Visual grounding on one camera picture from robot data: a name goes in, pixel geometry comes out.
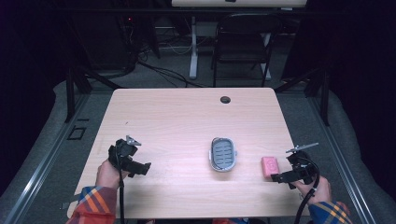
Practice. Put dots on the person's right hand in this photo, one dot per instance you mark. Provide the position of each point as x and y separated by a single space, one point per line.
320 191

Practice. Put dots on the grey metal floor rail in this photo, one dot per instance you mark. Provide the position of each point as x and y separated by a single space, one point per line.
339 155
40 165

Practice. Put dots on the grey soap dish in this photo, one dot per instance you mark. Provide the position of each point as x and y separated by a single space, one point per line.
223 154

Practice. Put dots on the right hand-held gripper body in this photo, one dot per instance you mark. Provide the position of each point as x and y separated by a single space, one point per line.
301 166

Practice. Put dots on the white desk leg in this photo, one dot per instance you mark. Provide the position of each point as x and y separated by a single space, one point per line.
194 53

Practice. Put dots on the black folding chair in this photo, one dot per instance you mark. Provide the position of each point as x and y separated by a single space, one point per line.
241 43

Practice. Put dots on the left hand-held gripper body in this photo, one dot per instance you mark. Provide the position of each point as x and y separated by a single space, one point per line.
124 150

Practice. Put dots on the pink soap bar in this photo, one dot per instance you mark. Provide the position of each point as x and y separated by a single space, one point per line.
270 166

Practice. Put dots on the black metal stand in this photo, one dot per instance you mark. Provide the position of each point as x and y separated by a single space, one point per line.
77 84
322 93

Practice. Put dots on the person's left hand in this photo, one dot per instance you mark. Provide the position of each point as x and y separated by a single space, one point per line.
107 175

